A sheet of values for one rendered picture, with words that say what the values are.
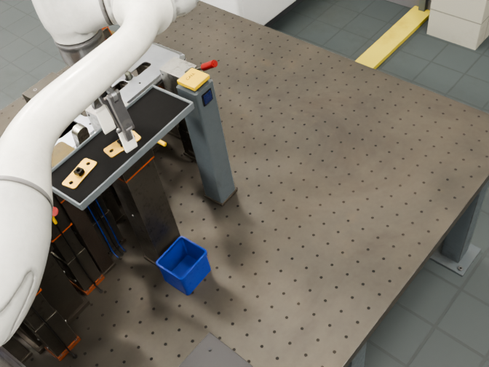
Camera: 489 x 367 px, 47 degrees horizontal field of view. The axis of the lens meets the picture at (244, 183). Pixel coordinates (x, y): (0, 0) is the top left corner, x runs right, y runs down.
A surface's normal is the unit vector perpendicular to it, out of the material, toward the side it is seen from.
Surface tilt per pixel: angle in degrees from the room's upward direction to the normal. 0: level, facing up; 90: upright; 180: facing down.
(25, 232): 61
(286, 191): 0
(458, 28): 90
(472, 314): 0
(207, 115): 90
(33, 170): 55
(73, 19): 92
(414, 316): 0
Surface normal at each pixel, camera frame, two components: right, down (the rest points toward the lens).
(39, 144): 0.76, -0.54
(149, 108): -0.12, -0.65
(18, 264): 0.83, -0.30
